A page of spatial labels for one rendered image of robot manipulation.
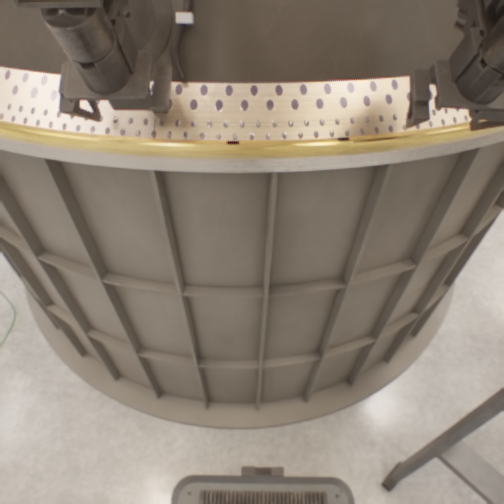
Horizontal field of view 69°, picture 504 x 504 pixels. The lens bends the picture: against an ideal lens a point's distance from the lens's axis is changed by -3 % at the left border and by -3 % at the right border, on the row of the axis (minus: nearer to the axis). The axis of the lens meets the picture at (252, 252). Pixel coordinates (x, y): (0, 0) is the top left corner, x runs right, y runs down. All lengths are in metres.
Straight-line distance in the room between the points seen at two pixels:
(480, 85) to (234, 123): 0.32
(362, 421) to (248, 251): 1.01
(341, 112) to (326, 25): 0.12
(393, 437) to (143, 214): 1.25
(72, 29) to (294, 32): 0.32
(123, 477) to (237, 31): 1.40
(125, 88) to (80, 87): 0.06
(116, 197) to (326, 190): 0.38
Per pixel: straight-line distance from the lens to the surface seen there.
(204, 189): 0.66
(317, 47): 0.62
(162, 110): 0.50
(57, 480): 1.64
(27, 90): 0.72
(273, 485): 1.24
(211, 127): 0.58
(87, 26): 0.43
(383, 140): 0.62
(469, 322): 2.01
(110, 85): 0.49
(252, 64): 0.60
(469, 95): 0.53
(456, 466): 1.34
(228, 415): 1.53
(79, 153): 0.63
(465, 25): 0.57
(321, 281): 0.89
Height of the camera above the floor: 1.48
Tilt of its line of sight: 49 degrees down
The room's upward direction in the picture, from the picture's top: 1 degrees clockwise
